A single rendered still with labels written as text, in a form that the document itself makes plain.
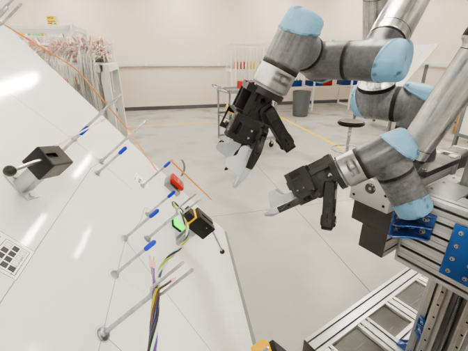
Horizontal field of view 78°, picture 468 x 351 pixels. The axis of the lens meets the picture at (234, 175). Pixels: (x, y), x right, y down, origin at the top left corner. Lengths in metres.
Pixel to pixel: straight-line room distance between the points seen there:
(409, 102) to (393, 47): 0.47
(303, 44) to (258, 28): 8.65
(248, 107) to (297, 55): 0.13
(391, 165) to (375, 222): 0.44
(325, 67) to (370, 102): 0.46
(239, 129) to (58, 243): 0.37
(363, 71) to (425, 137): 0.25
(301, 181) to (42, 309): 0.53
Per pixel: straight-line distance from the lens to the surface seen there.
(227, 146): 0.67
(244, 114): 0.59
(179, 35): 8.81
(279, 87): 0.59
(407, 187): 0.70
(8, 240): 0.44
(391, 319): 1.87
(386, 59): 0.61
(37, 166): 0.46
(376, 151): 0.67
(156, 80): 8.80
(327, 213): 0.69
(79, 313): 0.43
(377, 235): 1.10
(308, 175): 0.68
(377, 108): 1.09
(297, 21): 0.59
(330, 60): 0.65
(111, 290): 0.48
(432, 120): 0.79
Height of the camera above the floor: 1.48
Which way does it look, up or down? 23 degrees down
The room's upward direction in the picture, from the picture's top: straight up
